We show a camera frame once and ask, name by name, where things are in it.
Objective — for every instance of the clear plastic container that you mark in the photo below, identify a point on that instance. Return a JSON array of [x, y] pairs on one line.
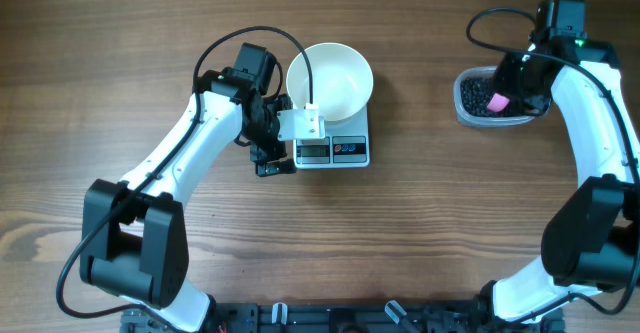
[[480, 122]]

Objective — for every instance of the white digital kitchen scale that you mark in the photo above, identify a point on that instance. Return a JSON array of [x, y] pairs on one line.
[[346, 145]]

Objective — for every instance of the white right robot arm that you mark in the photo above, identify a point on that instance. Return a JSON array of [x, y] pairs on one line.
[[590, 248]]

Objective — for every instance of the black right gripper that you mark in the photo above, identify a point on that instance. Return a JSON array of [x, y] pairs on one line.
[[503, 86]]

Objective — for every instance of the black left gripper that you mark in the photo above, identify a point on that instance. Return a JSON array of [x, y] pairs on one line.
[[260, 154]]

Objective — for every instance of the pink scoop with blue handle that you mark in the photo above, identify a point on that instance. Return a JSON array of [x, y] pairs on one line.
[[497, 103]]

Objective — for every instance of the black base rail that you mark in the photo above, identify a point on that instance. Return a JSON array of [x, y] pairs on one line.
[[445, 317]]

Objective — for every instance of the black beans in container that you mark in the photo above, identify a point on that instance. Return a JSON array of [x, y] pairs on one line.
[[475, 93]]

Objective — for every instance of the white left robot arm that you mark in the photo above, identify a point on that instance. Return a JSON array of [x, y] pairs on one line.
[[134, 242]]

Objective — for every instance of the white bowl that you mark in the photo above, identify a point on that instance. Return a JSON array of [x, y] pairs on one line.
[[343, 80]]

